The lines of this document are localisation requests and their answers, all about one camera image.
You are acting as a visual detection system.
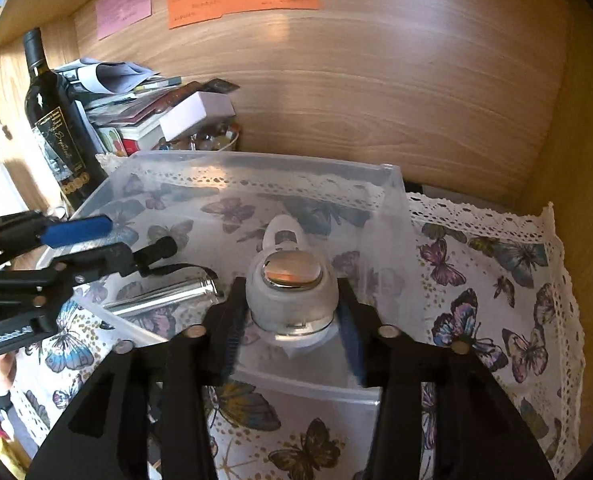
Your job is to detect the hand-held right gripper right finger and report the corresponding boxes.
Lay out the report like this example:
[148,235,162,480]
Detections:
[334,276,560,480]

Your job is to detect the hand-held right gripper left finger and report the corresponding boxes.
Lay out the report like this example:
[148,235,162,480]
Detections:
[26,276,251,480]

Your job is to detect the bowl of polished stones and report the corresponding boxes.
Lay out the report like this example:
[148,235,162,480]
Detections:
[156,119,242,154]

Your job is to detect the butterfly print lace tablecloth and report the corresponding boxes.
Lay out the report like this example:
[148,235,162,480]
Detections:
[6,152,583,480]

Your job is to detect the stack of books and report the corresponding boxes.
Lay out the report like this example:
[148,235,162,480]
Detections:
[83,77,240,157]

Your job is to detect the dark wine bottle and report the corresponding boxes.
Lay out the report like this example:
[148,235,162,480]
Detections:
[22,27,108,211]

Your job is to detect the white frosted bottle metal cap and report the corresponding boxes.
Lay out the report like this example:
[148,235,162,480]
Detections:
[244,214,341,352]

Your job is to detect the silver metal cylinder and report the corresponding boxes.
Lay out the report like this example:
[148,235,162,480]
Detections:
[102,266,224,319]

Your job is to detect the white cardboard box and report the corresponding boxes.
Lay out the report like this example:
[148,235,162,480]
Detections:
[158,91,236,142]

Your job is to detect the folded white papers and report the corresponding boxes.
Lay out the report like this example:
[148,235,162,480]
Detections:
[58,58,160,97]

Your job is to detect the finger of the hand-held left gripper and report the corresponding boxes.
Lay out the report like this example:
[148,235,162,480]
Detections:
[50,236,180,288]
[0,211,113,262]

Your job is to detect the clear plastic container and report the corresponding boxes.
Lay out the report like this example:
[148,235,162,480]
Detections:
[35,150,410,480]

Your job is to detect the pink paper note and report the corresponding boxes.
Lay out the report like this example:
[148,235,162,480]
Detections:
[95,0,152,41]

